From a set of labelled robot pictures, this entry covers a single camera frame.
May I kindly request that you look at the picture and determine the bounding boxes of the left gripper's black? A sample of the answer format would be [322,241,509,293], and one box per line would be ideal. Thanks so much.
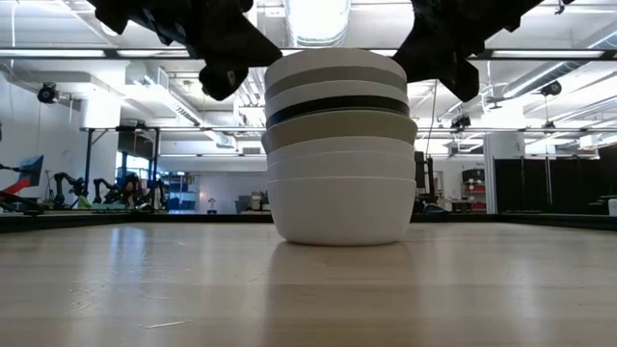
[86,0,283,102]

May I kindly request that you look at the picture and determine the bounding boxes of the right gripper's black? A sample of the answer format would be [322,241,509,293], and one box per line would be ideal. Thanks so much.
[392,0,546,102]

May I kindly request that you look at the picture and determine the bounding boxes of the small grey bowl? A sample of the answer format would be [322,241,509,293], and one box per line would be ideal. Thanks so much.
[264,66,410,100]

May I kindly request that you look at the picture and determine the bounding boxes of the black bowl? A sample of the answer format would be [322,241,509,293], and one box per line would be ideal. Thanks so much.
[265,94,412,129]

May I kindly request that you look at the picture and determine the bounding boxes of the large grey bowl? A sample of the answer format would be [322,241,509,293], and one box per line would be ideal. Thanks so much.
[261,109,419,155]

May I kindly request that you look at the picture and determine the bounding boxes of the white round plate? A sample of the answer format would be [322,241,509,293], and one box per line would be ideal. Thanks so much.
[267,150,417,183]

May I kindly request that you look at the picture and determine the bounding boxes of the stack of white bowls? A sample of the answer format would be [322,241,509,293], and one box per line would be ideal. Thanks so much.
[267,175,418,247]

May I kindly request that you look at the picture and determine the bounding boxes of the black machine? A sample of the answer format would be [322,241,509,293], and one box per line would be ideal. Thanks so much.
[414,150,440,213]

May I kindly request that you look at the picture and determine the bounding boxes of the black ceiling spotlight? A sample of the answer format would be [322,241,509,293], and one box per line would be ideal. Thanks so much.
[37,81,62,105]
[539,79,564,97]

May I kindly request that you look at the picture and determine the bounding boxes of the grey ceiling pipe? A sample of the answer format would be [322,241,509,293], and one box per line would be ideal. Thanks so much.
[486,21,617,105]

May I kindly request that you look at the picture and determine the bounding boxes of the white pillar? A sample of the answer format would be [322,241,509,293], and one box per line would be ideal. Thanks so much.
[483,132,526,215]

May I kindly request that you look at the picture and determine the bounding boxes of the black hanging screen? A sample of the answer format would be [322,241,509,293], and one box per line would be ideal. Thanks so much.
[118,130,155,160]

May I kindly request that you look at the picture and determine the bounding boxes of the red tool shelf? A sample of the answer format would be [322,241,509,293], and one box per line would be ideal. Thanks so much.
[461,167,487,213]

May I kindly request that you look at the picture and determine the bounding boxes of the blue shelf rack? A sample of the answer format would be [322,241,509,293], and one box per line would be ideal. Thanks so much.
[161,172,200,213]

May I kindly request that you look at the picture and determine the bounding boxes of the grey equipment box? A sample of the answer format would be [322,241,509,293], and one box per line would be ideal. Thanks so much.
[234,190,271,214]

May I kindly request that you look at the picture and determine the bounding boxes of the black partition panels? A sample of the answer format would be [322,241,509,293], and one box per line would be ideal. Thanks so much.
[494,144,617,216]

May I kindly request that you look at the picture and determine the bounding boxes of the blue and red board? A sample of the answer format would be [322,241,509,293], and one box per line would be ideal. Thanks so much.
[0,154,45,216]

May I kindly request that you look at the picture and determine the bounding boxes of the white rectangular air duct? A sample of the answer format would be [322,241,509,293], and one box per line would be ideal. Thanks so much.
[124,67,237,148]

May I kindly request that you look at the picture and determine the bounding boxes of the black station frame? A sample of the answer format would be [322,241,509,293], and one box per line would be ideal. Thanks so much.
[79,125,163,213]

